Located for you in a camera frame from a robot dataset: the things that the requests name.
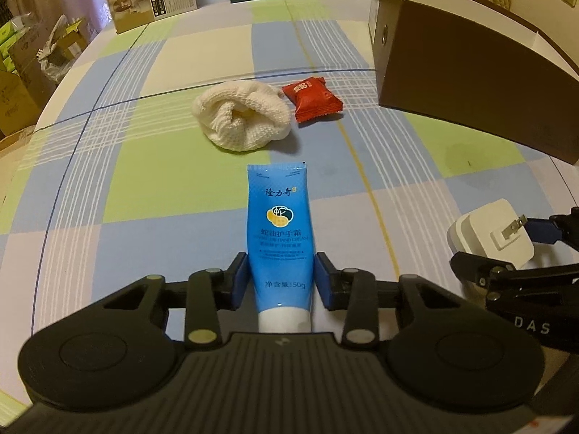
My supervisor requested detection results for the white power adapter plug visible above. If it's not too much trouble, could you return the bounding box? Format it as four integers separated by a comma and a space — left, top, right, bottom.
447, 198, 535, 269

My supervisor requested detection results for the blue hand cream tube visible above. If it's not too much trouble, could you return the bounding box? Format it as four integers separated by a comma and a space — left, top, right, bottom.
246, 163, 315, 333

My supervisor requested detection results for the white knitted sock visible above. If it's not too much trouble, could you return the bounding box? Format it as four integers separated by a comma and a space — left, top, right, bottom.
193, 80, 291, 153

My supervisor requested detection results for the red snack packet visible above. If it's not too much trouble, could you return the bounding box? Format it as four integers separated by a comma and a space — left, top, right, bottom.
283, 76, 342, 123

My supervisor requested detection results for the brown storage box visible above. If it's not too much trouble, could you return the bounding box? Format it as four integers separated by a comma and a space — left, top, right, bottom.
369, 0, 578, 165

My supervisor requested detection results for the cardboard box on floor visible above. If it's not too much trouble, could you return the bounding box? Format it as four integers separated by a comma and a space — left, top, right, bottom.
0, 22, 56, 136

